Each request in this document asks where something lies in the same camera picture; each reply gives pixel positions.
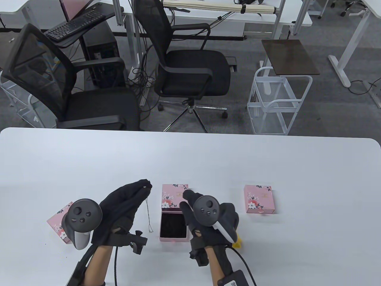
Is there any person's left hand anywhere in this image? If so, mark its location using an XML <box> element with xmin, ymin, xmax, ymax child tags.
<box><xmin>91</xmin><ymin>179</ymin><xmax>153</xmax><ymax>246</ymax></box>

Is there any person's right hand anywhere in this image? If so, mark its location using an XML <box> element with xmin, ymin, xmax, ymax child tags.
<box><xmin>180</xmin><ymin>189</ymin><xmax>236</xmax><ymax>248</ymax></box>

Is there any silver necklace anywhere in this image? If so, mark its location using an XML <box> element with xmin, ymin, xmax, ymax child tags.
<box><xmin>144</xmin><ymin>186</ymin><xmax>154</xmax><ymax>233</ymax></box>

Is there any person's right forearm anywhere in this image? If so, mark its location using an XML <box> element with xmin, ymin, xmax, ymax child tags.
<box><xmin>207</xmin><ymin>246</ymin><xmax>231</xmax><ymax>286</ymax></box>

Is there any person's left forearm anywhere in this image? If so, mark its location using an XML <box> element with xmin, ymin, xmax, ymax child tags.
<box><xmin>82</xmin><ymin>245</ymin><xmax>113</xmax><ymax>286</ymax></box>

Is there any black mesh office chair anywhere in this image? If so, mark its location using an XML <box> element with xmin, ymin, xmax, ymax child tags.
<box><xmin>133</xmin><ymin>0</ymin><xmax>237</xmax><ymax>133</ymax></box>
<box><xmin>1</xmin><ymin>23</ymin><xmax>145</xmax><ymax>131</ymax></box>

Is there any black computer tower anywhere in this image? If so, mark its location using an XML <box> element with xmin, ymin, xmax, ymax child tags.
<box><xmin>83</xmin><ymin>20</ymin><xmax>125</xmax><ymax>88</ymax></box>

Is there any black keyboard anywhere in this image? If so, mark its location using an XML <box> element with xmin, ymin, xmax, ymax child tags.
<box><xmin>45</xmin><ymin>11</ymin><xmax>107</xmax><ymax>41</ymax></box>

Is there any dark wooden side table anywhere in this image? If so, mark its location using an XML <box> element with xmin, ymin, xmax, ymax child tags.
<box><xmin>258</xmin><ymin>39</ymin><xmax>320</xmax><ymax>93</ymax></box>

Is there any pink screen laptop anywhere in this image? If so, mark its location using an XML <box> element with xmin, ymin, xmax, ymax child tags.
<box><xmin>59</xmin><ymin>0</ymin><xmax>96</xmax><ymax>22</ymax></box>

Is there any white desk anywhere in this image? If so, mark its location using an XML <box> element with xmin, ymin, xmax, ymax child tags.
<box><xmin>0</xmin><ymin>0</ymin><xmax>64</xmax><ymax>30</ymax></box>
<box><xmin>327</xmin><ymin>0</ymin><xmax>381</xmax><ymax>109</ymax></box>

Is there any rolled beige mat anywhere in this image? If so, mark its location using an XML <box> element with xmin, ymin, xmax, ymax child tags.
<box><xmin>163</xmin><ymin>0</ymin><xmax>277</xmax><ymax>15</ymax></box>

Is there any black office chair base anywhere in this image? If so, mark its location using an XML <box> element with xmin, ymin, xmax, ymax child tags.
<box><xmin>330</xmin><ymin>0</ymin><xmax>363</xmax><ymax>17</ymax></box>

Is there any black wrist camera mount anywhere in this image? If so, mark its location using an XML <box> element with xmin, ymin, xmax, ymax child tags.
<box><xmin>189</xmin><ymin>235</ymin><xmax>209</xmax><ymax>267</ymax></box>
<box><xmin>104</xmin><ymin>229</ymin><xmax>148</xmax><ymax>255</ymax></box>

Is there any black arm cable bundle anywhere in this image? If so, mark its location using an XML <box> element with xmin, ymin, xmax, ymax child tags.
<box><xmin>66</xmin><ymin>244</ymin><xmax>96</xmax><ymax>286</ymax></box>

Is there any tangle of black cables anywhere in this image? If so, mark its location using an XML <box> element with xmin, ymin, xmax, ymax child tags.
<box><xmin>127</xmin><ymin>36</ymin><xmax>158</xmax><ymax>119</ymax></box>

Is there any white wire trolley cart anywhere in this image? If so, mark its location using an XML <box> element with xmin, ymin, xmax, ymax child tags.
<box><xmin>246</xmin><ymin>67</ymin><xmax>313</xmax><ymax>136</ymax></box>
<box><xmin>0</xmin><ymin>70</ymin><xmax>49</xmax><ymax>128</ymax></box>

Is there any black floor cable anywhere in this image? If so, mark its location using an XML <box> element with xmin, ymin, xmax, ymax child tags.
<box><xmin>348</xmin><ymin>76</ymin><xmax>381</xmax><ymax>96</ymax></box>

